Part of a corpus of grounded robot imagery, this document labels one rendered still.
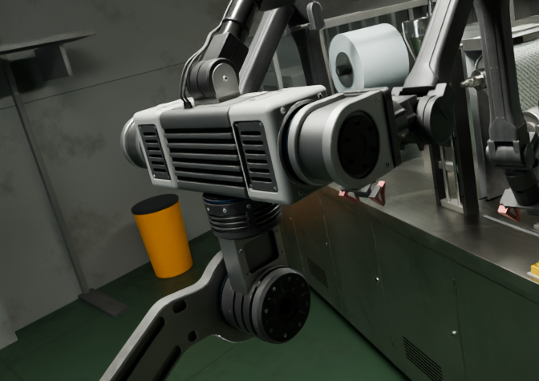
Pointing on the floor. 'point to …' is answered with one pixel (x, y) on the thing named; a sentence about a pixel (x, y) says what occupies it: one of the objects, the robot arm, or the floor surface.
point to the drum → (164, 234)
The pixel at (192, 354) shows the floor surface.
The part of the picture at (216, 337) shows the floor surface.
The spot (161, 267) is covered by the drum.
